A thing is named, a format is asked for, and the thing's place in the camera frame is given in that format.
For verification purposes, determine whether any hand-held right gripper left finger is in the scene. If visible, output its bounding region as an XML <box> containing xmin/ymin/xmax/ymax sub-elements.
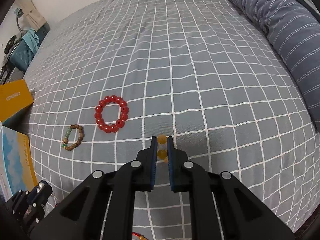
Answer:
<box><xmin>30</xmin><ymin>136</ymin><xmax>158</xmax><ymax>240</ymax></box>

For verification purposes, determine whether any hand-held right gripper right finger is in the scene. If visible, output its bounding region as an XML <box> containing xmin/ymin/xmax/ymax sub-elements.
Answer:
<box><xmin>167</xmin><ymin>136</ymin><xmax>296</xmax><ymax>240</ymax></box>

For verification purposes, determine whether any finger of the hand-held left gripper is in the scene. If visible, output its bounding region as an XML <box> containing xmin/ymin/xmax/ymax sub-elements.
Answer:
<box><xmin>29</xmin><ymin>180</ymin><xmax>53</xmax><ymax>208</ymax></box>

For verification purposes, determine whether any yellow bead bracelet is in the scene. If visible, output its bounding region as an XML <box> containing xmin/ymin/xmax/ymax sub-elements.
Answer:
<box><xmin>157</xmin><ymin>134</ymin><xmax>168</xmax><ymax>162</ymax></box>

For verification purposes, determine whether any blue and yellow flat box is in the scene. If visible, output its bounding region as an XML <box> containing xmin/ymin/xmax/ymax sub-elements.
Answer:
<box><xmin>0</xmin><ymin>126</ymin><xmax>39</xmax><ymax>200</ymax></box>

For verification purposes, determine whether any grey checked bed sheet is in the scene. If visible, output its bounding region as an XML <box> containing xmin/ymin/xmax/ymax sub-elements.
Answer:
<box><xmin>22</xmin><ymin>0</ymin><xmax>318</xmax><ymax>240</ymax></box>

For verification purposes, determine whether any yellow cardboard box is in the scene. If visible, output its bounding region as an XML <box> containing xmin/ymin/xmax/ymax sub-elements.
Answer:
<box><xmin>0</xmin><ymin>79</ymin><xmax>35</xmax><ymax>123</ymax></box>

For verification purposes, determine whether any teal suitcase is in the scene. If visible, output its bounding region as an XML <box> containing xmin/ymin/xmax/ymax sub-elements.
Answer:
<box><xmin>9</xmin><ymin>39</ymin><xmax>35</xmax><ymax>73</ymax></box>

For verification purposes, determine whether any teal cloth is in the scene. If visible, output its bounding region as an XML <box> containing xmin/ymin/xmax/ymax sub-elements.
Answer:
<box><xmin>22</xmin><ymin>29</ymin><xmax>41</xmax><ymax>51</ymax></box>

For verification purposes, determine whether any blue striped pillow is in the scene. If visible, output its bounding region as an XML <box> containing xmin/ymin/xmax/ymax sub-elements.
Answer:
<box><xmin>219</xmin><ymin>0</ymin><xmax>320</xmax><ymax>132</ymax></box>

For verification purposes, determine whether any wooden and green bead bracelet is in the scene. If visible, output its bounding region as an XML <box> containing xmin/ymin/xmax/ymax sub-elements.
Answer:
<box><xmin>61</xmin><ymin>124</ymin><xmax>85</xmax><ymax>152</ymax></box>

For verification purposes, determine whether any red bead bracelet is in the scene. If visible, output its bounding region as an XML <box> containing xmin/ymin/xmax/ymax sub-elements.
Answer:
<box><xmin>94</xmin><ymin>95</ymin><xmax>129</xmax><ymax>133</ymax></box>

